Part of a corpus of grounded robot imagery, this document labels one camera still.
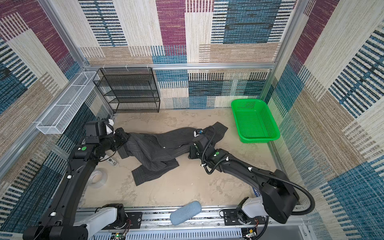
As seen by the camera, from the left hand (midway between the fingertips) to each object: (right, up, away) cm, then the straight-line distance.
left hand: (131, 131), depth 74 cm
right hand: (+30, -11, +9) cm, 33 cm away
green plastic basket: (+76, +5, +40) cm, 86 cm away
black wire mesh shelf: (-16, +28, +36) cm, 49 cm away
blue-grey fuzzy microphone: (+27, -39, -1) cm, 47 cm away
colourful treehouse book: (+63, -32, +3) cm, 71 cm away
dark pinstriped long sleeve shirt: (+10, -13, +16) cm, 23 cm away
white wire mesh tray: (-32, +6, -3) cm, 33 cm away
